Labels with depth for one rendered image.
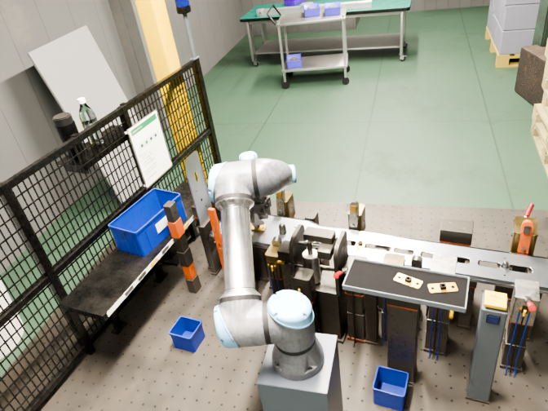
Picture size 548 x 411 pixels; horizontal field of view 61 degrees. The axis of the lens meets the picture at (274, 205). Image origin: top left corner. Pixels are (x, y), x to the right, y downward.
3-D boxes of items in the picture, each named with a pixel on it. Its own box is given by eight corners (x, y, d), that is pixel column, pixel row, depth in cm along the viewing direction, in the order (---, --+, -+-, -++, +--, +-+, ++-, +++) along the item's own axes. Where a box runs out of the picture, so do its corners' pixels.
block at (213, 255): (227, 259, 239) (215, 212, 222) (216, 276, 230) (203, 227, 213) (222, 258, 240) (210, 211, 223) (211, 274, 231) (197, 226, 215)
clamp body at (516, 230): (522, 282, 202) (537, 214, 181) (522, 305, 191) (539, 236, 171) (500, 278, 205) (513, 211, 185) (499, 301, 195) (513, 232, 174)
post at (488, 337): (490, 386, 164) (509, 297, 139) (489, 404, 158) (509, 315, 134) (466, 380, 167) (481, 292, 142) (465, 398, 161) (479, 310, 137)
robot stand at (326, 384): (335, 469, 148) (327, 393, 125) (274, 457, 153) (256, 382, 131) (343, 411, 163) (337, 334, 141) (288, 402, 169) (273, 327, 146)
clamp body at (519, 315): (521, 353, 173) (539, 281, 153) (521, 380, 165) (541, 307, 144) (499, 348, 176) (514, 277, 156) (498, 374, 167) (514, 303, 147)
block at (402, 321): (417, 367, 174) (423, 279, 149) (413, 386, 168) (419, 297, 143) (390, 360, 177) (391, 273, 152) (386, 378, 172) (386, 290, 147)
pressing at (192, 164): (213, 212, 223) (197, 148, 204) (201, 227, 214) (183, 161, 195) (212, 212, 223) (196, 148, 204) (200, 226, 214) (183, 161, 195)
